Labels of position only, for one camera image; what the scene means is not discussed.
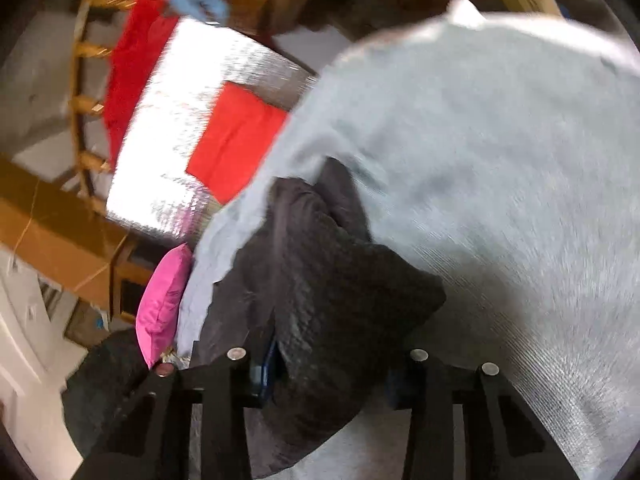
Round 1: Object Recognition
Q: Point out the light grey blanket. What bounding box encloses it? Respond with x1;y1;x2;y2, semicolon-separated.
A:
176;0;640;480

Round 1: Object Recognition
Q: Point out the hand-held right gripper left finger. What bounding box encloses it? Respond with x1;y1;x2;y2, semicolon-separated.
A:
72;339;282;480

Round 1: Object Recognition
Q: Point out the wooden furniture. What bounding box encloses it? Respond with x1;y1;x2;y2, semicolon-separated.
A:
0;156;128;307

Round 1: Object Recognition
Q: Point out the pink pillow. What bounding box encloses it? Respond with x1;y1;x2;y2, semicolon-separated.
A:
135;243;194;369

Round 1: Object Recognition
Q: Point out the wooden bed frame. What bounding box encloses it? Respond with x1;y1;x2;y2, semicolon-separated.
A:
107;232;156;323

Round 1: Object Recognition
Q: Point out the silver foil mat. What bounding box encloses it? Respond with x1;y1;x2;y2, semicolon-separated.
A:
105;16;319;242

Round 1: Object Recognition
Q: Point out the dark grey zip jacket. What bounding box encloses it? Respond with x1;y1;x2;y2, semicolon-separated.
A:
191;156;447;479

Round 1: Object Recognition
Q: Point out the large red cloth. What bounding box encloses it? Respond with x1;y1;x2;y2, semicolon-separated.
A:
103;0;179;172

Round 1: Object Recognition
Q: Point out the wooden ladder rail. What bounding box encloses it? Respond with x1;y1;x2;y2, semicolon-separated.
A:
67;0;137;213

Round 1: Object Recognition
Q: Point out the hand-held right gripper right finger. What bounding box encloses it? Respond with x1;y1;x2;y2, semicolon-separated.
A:
386;347;581;480

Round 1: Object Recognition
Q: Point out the folded red cloth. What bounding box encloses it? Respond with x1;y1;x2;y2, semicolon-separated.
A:
185;81;292;206

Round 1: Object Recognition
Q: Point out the black puffy jacket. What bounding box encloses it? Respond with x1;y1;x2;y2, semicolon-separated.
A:
61;329;152;467

